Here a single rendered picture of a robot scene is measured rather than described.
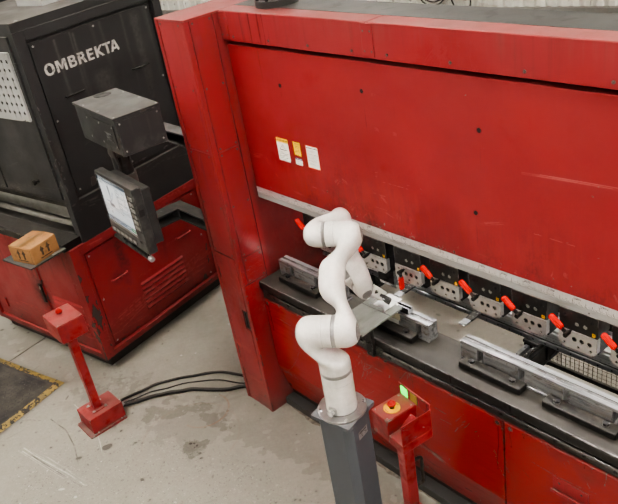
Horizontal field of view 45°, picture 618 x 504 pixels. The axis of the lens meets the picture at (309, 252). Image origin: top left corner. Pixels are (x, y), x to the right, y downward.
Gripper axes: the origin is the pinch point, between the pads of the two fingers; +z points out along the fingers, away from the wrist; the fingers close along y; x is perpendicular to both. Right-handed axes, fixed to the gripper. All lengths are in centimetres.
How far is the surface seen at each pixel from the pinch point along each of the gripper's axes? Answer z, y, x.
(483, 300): -15, -56, -13
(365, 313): -3.8, 2.2, 10.0
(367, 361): 19.2, 5.9, 28.9
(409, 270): -15.8, -18.0, -13.9
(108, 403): 15, 162, 125
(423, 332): 10.2, -21.1, 5.7
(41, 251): -53, 201, 61
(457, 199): -47, -46, -40
